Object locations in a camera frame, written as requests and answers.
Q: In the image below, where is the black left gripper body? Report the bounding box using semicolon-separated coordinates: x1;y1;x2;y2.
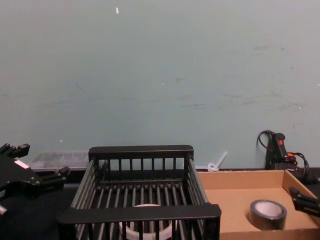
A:
0;151;42;201

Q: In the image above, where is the clear plastic case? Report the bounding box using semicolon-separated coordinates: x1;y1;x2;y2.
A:
31;150;90;172

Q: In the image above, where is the roll of silver tape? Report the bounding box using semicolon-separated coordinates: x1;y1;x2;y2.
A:
249;198;288;232

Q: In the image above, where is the shallow brown cardboard tray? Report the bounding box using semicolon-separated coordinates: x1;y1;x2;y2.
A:
196;169;320;240

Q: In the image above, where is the black rack with steel bars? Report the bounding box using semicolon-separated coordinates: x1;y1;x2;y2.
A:
56;144;222;240

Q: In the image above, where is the roll of white tape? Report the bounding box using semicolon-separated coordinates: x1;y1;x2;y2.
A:
119;203;179;240

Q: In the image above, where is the black corded tool red switch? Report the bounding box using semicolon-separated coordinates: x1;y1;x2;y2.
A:
257;129;320;185

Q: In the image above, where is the plain pale wall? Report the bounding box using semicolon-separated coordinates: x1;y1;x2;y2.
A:
0;0;320;174

